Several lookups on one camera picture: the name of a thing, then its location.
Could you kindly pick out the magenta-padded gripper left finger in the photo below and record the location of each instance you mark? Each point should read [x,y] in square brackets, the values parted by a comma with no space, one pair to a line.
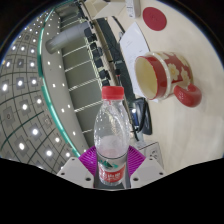
[73,170]

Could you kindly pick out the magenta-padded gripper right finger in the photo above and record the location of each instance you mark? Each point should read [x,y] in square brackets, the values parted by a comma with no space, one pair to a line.
[148,170]

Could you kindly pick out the clear red-capped water bottle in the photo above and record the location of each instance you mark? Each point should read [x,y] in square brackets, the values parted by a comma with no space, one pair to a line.
[111,150]

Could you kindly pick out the round ceiling lights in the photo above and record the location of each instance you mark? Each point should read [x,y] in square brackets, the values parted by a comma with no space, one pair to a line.
[25,106]

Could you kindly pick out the red floral ceramic mug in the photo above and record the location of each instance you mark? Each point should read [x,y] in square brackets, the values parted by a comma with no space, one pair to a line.
[166,73]

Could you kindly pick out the long curved conference desk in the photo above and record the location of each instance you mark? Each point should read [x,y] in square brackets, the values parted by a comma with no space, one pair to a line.
[113,56]

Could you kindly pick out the black office chairs row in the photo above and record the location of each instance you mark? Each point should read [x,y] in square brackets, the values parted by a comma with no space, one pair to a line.
[96,53]

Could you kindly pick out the white printed paper sheet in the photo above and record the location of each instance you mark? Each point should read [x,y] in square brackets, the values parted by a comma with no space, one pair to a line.
[133,43]

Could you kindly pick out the flat round red coaster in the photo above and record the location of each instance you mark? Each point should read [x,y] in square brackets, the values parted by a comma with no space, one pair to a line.
[154,19]

